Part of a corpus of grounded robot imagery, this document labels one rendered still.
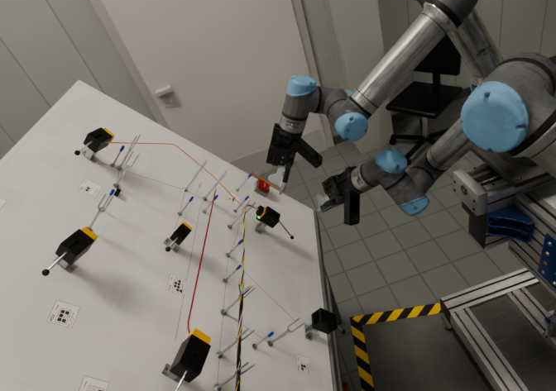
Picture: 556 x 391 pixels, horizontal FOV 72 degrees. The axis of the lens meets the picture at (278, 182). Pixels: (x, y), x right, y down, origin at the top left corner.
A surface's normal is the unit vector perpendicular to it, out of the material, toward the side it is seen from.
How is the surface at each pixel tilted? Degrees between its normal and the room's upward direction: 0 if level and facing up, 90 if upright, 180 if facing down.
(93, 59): 90
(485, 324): 0
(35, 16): 90
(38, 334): 52
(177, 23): 90
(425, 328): 0
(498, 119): 86
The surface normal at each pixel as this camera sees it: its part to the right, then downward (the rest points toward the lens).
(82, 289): 0.59, -0.63
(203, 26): 0.20, 0.57
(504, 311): -0.28, -0.75
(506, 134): -0.75, 0.52
